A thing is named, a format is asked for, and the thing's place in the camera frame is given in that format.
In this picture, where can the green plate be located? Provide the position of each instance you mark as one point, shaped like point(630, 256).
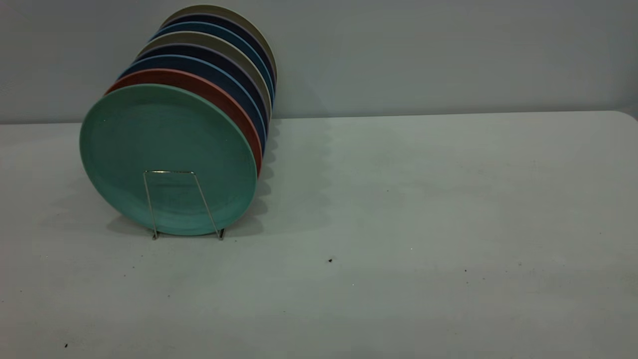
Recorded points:
point(164, 139)

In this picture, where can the beige plate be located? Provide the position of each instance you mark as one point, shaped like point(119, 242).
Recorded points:
point(214, 9)
point(199, 38)

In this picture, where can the blue plate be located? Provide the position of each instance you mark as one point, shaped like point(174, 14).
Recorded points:
point(209, 28)
point(204, 66)

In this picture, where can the dark purple plate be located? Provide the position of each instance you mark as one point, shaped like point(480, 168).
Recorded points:
point(222, 20)
point(209, 53)

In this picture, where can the pink plate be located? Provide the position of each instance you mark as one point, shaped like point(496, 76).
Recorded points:
point(199, 81)

